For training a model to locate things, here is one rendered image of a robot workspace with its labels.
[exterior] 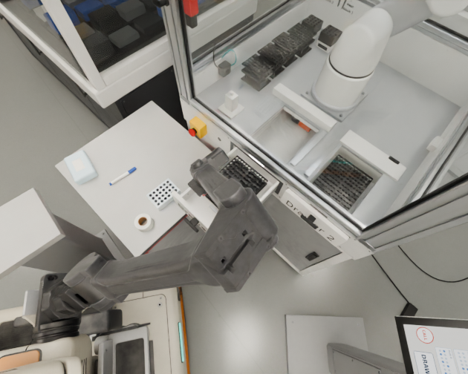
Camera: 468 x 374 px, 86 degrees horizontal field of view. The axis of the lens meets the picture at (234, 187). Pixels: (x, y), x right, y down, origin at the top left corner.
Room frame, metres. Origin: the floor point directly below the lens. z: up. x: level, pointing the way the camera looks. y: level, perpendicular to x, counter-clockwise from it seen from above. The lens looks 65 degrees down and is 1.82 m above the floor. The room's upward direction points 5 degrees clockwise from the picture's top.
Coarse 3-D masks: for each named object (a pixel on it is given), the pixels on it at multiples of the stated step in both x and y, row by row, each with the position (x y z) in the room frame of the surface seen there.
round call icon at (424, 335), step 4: (416, 328) -0.02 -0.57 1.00; (420, 328) -0.02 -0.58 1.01; (424, 328) -0.02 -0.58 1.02; (428, 328) -0.02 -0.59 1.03; (416, 332) -0.03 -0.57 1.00; (420, 332) -0.03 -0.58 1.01; (424, 332) -0.03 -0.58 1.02; (428, 332) -0.03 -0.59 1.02; (432, 332) -0.03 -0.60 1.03; (416, 336) -0.04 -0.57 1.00; (420, 336) -0.04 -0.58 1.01; (424, 336) -0.04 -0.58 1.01; (428, 336) -0.04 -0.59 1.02; (432, 336) -0.04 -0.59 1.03; (420, 340) -0.05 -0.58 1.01; (424, 340) -0.05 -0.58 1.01; (428, 340) -0.05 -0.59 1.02; (432, 340) -0.04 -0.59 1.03; (432, 344) -0.06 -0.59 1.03
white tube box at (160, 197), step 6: (168, 180) 0.48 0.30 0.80; (162, 186) 0.45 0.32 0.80; (168, 186) 0.45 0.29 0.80; (174, 186) 0.46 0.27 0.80; (150, 192) 0.42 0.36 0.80; (156, 192) 0.42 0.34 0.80; (162, 192) 0.42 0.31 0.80; (168, 192) 0.42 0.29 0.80; (180, 192) 0.44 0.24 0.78; (150, 198) 0.39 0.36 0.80; (156, 198) 0.39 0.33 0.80; (162, 198) 0.39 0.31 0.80; (168, 198) 0.40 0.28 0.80; (156, 204) 0.36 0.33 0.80; (162, 204) 0.37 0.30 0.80
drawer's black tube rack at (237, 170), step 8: (232, 160) 0.56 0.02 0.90; (240, 160) 0.56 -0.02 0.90; (232, 168) 0.52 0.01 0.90; (240, 168) 0.52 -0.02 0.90; (248, 168) 0.52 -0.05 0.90; (224, 176) 0.48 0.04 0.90; (232, 176) 0.48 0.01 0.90; (240, 176) 0.50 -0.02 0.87; (248, 176) 0.49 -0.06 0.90; (256, 176) 0.49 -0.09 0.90; (248, 184) 0.45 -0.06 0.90; (256, 184) 0.47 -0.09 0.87; (264, 184) 0.46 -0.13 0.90; (256, 192) 0.42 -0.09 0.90
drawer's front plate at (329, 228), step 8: (288, 192) 0.42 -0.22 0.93; (280, 200) 0.42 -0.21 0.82; (296, 200) 0.39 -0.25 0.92; (304, 200) 0.39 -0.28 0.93; (296, 208) 0.38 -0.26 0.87; (304, 208) 0.36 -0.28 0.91; (312, 208) 0.36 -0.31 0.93; (320, 216) 0.33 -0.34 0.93; (320, 224) 0.31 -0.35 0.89; (328, 224) 0.30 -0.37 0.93; (320, 232) 0.29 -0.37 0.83; (328, 232) 0.28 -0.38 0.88; (336, 232) 0.27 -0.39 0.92; (328, 240) 0.27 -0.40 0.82; (336, 240) 0.26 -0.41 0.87; (344, 240) 0.25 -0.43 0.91
